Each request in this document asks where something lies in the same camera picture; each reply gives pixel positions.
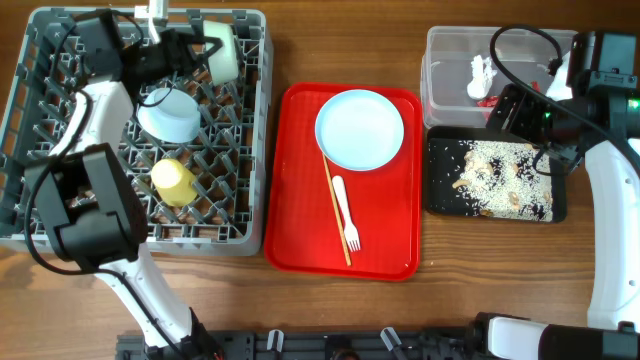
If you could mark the light blue plate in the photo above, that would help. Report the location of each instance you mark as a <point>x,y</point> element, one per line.
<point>359,130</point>

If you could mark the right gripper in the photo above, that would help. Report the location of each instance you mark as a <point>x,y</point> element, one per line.
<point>522,122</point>

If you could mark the mint green bowl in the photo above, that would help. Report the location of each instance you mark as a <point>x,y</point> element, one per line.
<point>224,63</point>

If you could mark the yellow plastic cup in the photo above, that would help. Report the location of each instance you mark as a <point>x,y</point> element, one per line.
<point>173,181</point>

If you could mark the light blue bowl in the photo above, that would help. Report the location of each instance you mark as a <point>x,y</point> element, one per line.
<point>170,115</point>

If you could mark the white plastic fork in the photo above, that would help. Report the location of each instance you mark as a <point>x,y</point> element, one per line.
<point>350,230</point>

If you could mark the black waste tray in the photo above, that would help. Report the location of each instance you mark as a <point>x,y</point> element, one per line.
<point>442,200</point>

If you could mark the grey dishwasher rack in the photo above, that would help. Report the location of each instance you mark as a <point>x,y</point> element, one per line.
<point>227,157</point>

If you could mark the red plastic tray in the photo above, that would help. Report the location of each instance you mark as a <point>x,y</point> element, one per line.
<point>302,233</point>

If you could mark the wooden chopstick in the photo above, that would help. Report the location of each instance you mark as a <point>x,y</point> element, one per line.
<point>337,212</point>

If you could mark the rice and nut scraps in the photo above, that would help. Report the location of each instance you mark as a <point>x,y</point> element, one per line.
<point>500,185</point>

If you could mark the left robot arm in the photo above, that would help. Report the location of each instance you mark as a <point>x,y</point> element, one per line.
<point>93,218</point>

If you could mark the red snack wrapper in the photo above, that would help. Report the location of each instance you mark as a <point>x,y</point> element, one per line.
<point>491,101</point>

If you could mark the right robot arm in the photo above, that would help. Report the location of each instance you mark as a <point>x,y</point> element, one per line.
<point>599,128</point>

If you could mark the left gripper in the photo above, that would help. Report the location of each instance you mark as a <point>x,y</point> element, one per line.
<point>177,44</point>

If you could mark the clear plastic bin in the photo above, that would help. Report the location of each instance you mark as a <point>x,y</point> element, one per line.
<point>446,70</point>

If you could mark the white tissue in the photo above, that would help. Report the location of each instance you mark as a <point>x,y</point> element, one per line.
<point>482,77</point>

